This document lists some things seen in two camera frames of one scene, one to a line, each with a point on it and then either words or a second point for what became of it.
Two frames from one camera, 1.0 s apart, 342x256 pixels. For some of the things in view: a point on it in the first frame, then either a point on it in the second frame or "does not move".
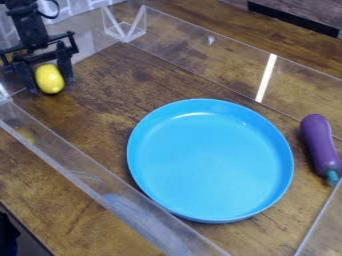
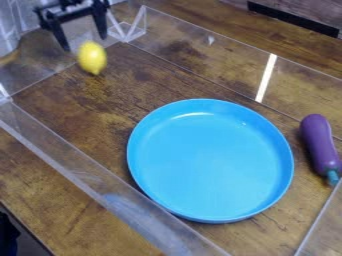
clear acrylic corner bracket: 125,30 does not move
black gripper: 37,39 -> 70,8
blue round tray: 210,160 does not move
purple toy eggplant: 317,133 does not move
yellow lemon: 50,79 -> 93,57
